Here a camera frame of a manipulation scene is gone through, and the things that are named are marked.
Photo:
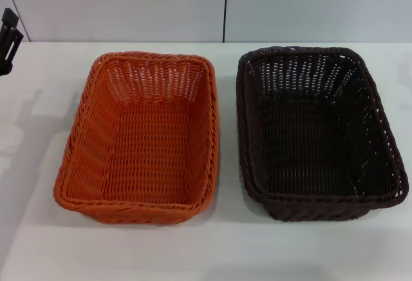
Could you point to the orange woven basket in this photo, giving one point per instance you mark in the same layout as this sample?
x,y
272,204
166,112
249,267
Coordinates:
x,y
145,152

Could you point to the dark brown woven basket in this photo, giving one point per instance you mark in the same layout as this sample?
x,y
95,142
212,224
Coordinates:
x,y
309,146

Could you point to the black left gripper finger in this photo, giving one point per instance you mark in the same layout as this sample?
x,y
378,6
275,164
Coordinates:
x,y
11,40

